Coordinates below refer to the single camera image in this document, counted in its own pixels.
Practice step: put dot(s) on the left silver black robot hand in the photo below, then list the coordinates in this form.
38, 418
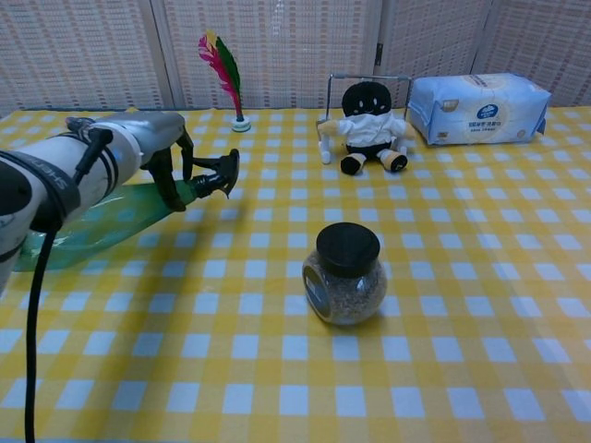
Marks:
152, 152

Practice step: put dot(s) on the green plastic bottle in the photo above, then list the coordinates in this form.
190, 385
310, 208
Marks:
115, 217

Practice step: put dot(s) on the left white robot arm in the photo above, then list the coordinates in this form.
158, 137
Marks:
51, 184

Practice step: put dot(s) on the feather shuttlecock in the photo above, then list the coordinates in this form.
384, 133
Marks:
226, 78

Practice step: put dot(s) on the woven folding screen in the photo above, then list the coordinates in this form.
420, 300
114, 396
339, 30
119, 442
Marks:
295, 51

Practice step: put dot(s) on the black plush doll white shirt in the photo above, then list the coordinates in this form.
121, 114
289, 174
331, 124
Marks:
369, 129

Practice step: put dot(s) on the yellow white checkered tablecloth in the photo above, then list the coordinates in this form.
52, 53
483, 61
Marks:
323, 300

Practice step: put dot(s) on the glass jar with black lid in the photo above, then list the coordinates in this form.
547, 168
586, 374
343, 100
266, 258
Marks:
344, 274

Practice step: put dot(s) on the blue white tissue pack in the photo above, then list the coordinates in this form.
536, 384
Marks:
480, 108

